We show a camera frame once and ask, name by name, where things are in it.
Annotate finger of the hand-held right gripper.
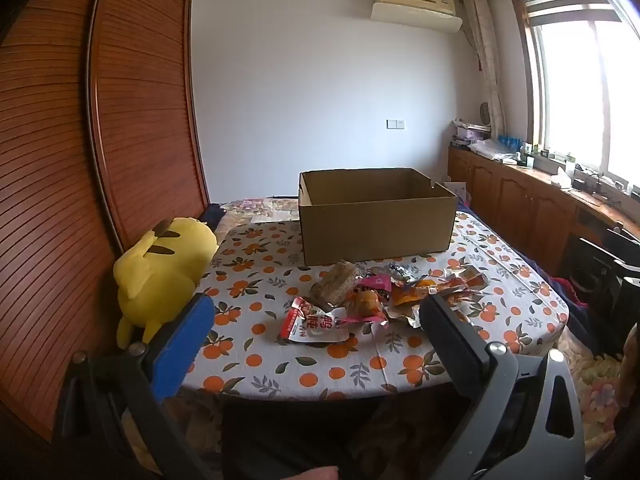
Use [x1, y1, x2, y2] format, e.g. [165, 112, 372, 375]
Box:
[606, 227, 640, 261]
[567, 237, 626, 306]

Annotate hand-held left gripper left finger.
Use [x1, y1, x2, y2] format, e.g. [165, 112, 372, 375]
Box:
[52, 291, 221, 480]

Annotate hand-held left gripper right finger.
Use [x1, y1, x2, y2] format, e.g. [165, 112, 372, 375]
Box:
[419, 291, 586, 480]

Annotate silver foil snack packet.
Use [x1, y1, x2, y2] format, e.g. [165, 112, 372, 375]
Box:
[387, 305, 426, 331]

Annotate long orange-red snack packet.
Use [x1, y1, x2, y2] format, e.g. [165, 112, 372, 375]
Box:
[435, 267, 488, 296]

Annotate pink snack packet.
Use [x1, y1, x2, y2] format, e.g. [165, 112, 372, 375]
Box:
[357, 272, 393, 293]

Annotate orange bun snack packet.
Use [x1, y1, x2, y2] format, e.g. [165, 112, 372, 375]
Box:
[345, 287, 388, 326]

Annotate cardboard box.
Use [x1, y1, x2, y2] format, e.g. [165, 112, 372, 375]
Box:
[298, 168, 457, 267]

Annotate brown snack bar packet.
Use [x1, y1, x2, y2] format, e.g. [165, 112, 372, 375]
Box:
[309, 260, 361, 311]

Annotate red and white snack packet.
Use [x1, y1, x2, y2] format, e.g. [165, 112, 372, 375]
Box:
[280, 297, 351, 345]

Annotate yellow plush toy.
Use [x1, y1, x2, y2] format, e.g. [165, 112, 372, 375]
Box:
[113, 217, 219, 348]

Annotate long wooden cabinet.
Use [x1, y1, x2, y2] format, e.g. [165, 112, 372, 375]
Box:
[447, 145, 640, 281]

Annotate orange-print tablecloth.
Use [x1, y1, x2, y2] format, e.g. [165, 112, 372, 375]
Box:
[180, 210, 571, 401]

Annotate small green boxes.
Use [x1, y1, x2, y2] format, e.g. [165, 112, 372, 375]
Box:
[520, 142, 551, 168]

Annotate white paper bag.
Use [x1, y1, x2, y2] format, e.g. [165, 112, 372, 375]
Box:
[442, 180, 471, 206]

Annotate window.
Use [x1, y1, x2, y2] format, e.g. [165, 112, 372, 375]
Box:
[510, 0, 640, 196]

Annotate clear plastic bag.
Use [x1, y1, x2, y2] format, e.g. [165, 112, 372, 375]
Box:
[470, 140, 518, 163]

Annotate floral blanket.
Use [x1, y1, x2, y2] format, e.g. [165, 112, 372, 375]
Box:
[165, 197, 636, 471]

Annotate stack of purple boxes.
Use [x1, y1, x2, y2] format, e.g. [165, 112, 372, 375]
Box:
[454, 121, 493, 148]

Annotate patterned curtain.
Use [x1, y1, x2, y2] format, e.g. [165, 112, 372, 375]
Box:
[462, 0, 507, 141]

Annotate wooden slatted wardrobe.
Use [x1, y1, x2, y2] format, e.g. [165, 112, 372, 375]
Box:
[0, 0, 211, 441]

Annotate wall air conditioner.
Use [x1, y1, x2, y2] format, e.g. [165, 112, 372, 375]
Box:
[371, 0, 463, 35]

